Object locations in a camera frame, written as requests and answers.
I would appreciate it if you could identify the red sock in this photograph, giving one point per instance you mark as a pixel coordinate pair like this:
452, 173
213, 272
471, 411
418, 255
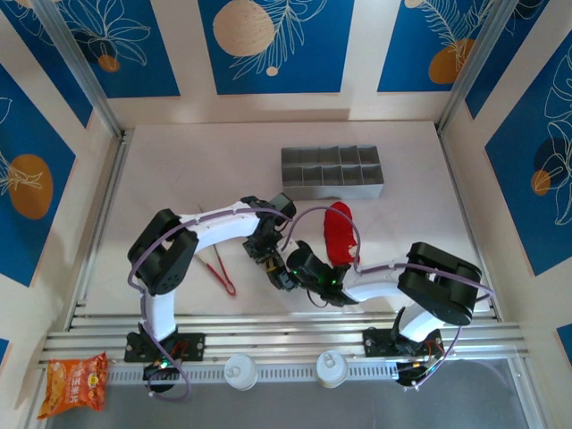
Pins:
339, 232

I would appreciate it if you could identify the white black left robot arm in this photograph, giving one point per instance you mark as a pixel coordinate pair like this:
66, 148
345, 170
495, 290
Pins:
223, 228

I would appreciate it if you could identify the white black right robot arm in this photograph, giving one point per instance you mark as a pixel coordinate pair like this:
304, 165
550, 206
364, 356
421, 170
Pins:
371, 288

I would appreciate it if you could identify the grey divided organizer box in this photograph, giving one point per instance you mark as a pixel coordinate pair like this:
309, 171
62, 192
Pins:
333, 172

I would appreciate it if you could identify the right white round cap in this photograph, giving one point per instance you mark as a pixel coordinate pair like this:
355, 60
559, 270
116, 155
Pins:
332, 369

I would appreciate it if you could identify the white round cap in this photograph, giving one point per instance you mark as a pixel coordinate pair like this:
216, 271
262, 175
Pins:
240, 372
332, 369

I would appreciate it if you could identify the left white round cap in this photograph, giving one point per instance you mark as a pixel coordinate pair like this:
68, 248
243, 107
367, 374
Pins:
240, 372

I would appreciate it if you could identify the black left controller board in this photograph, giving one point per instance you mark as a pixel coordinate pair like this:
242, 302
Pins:
158, 373

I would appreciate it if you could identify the black controller board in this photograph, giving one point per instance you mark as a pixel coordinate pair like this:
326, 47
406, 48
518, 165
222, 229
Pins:
158, 373
413, 373

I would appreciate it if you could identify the black right controller board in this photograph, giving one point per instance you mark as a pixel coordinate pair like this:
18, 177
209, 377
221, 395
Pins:
413, 373

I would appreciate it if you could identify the orange snack bag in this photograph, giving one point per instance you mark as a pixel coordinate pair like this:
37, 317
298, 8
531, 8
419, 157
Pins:
73, 386

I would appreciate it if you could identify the aluminium front rail frame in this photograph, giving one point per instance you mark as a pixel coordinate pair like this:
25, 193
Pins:
286, 335

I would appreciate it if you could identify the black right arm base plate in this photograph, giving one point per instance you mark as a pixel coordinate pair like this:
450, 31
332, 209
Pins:
375, 342

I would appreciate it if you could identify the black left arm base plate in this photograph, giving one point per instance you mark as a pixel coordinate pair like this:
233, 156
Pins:
192, 346

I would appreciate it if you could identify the aluminium side rail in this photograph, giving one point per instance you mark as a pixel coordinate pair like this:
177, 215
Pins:
105, 196
469, 223

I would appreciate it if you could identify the aluminium corner post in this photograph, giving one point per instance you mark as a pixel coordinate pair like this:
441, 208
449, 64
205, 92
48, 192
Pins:
76, 62
476, 62

